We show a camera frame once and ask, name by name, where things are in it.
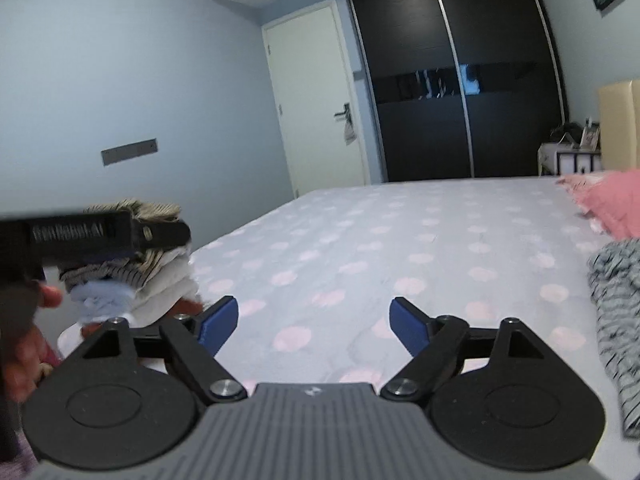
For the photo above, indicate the person's left hand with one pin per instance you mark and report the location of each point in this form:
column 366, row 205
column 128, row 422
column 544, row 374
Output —
column 30, row 365

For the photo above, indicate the black bag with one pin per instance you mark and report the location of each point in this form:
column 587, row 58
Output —
column 565, row 134

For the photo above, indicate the polka dot bed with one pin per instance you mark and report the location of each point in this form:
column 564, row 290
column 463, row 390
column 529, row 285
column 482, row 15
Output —
column 375, row 240

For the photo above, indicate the beige padded headboard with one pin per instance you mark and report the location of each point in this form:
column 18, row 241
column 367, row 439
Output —
column 620, row 125

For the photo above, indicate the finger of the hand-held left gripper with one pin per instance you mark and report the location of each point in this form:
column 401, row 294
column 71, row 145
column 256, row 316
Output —
column 165, row 235

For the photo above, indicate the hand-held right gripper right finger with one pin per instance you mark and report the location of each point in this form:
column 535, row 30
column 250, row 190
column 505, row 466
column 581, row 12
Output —
column 407, row 330

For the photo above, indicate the picture frame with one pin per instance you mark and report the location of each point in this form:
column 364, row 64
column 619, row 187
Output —
column 590, row 137

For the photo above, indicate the black sliding wardrobe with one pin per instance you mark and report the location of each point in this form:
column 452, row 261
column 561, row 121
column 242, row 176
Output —
column 425, row 135

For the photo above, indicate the pink pillow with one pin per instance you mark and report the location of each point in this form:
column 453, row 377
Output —
column 610, row 200

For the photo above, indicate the grey striped garment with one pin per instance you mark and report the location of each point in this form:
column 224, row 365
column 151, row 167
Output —
column 617, row 310

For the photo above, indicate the hanging door tag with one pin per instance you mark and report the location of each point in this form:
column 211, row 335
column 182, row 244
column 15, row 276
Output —
column 350, row 132

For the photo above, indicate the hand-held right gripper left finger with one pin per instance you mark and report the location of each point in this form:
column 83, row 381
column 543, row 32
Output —
column 220, row 325

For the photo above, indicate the stack of folded clothes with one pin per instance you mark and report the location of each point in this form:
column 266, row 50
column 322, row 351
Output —
column 165, row 280

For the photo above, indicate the grey wall switch panel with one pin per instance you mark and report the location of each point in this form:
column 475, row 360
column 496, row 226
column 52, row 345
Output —
column 129, row 151

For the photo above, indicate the pale purple cloth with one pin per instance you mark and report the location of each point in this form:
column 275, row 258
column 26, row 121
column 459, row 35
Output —
column 15, row 460

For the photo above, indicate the white door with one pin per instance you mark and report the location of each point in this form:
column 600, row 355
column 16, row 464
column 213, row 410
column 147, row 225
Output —
column 310, row 85

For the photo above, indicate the white nightstand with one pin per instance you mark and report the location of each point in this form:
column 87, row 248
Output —
column 565, row 160

